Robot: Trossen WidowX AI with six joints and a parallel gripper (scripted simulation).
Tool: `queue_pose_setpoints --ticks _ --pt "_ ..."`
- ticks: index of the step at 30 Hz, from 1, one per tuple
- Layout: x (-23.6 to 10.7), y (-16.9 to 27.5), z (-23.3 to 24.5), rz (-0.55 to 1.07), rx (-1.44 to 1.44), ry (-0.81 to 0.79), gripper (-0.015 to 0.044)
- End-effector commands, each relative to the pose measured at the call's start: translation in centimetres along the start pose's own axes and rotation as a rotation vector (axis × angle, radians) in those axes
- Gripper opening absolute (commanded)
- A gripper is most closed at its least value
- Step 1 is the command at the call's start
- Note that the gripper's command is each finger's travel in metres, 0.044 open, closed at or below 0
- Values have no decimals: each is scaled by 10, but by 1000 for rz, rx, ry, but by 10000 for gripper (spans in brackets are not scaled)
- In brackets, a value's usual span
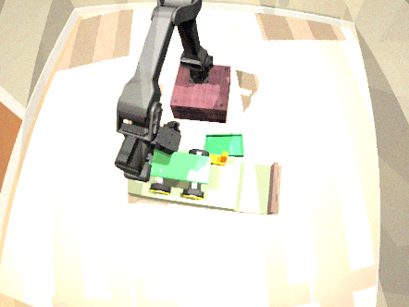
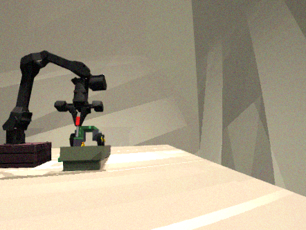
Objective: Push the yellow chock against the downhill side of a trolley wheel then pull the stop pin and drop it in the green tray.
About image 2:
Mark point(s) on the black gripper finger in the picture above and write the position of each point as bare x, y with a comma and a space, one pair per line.
83, 114
73, 112

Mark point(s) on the red-headed stop pin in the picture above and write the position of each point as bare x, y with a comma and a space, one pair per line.
77, 123

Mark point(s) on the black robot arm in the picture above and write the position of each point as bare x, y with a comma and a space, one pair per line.
20, 117

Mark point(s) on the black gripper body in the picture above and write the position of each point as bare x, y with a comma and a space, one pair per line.
80, 100

